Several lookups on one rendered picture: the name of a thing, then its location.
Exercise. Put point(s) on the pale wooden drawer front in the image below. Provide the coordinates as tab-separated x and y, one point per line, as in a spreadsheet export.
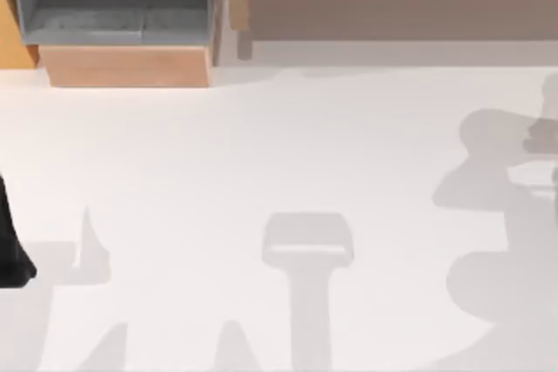
126	65

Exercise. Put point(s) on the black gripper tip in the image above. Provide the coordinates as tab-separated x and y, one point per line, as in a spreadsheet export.
12	254

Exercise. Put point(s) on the orange wooden cupboard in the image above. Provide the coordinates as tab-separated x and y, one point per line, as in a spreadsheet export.
11	28

